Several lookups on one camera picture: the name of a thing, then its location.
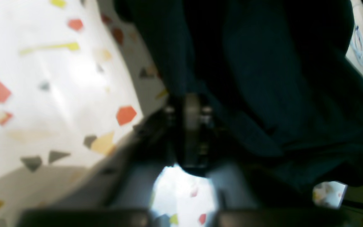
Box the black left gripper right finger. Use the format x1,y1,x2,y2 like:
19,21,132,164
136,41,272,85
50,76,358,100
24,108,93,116
181,95,351,227

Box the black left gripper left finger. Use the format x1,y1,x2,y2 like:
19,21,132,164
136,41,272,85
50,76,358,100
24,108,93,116
18,107,181,227

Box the black t-shirt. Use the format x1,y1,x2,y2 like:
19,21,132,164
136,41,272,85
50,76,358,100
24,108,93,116
113,0,363,194

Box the terrazzo pattern tablecloth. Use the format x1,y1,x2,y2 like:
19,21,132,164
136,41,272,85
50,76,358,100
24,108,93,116
0,0,347,227

